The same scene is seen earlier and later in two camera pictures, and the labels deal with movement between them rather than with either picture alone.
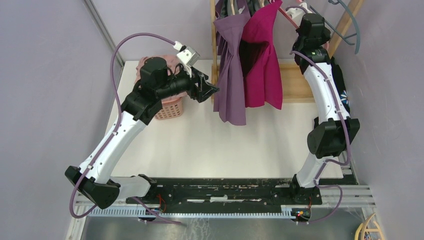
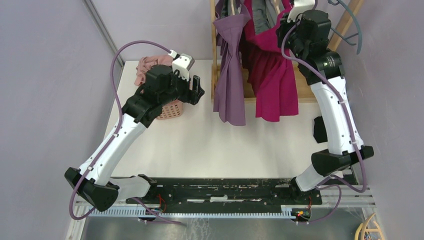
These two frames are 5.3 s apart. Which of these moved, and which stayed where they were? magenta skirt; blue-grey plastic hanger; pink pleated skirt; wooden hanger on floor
Moved: magenta skirt
Stayed: blue-grey plastic hanger; wooden hanger on floor; pink pleated skirt
